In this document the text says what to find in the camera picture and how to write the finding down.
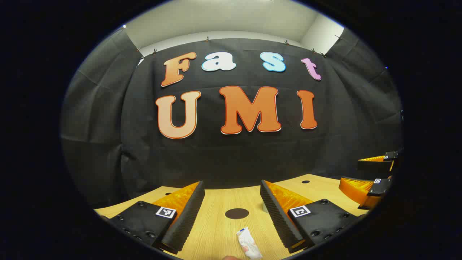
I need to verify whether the black backdrop cloth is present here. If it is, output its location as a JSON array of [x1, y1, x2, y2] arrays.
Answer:
[[60, 27, 404, 209]]

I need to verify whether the dark round coaster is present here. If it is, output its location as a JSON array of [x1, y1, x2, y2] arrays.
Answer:
[[225, 208, 249, 220]]

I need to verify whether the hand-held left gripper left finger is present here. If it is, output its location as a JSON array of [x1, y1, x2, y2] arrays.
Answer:
[[99, 181, 205, 255]]

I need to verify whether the white toothpaste tube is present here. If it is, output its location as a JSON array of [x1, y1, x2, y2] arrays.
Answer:
[[236, 227, 263, 259]]

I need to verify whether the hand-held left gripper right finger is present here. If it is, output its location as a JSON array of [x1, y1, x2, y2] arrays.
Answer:
[[260, 180, 367, 254]]

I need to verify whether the wooden desktop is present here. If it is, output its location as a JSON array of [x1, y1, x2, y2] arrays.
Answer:
[[94, 174, 369, 260]]

